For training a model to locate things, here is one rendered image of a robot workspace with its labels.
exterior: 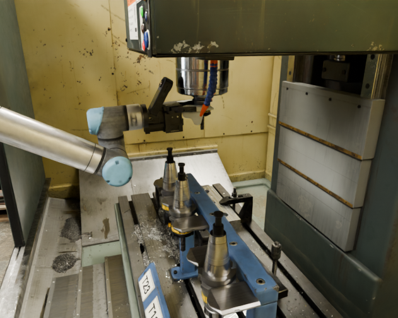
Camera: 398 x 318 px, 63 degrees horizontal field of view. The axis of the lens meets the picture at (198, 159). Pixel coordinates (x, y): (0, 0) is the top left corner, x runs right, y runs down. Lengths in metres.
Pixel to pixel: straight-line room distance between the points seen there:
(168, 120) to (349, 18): 0.52
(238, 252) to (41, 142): 0.51
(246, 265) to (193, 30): 0.43
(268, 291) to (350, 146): 0.68
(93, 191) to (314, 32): 1.50
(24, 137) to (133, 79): 1.24
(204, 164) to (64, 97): 0.92
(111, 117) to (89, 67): 1.04
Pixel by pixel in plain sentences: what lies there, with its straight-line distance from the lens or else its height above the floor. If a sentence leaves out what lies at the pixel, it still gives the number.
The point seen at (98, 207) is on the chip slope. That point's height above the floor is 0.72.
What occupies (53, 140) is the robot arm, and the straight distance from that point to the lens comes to 0.83.
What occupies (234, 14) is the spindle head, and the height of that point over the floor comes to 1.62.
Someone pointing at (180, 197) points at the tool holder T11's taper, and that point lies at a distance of 0.71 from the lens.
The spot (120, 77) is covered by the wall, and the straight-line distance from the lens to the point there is 1.98.
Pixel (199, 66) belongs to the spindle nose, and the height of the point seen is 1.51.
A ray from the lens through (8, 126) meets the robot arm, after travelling 0.83.
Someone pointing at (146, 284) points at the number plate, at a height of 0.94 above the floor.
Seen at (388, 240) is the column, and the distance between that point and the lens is 1.15.
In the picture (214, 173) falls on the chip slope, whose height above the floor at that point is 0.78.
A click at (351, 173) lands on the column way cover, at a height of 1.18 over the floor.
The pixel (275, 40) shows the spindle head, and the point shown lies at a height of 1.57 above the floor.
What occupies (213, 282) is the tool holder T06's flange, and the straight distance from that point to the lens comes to 0.54.
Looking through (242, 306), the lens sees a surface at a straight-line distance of 0.52.
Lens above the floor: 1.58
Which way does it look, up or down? 20 degrees down
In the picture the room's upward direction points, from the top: straight up
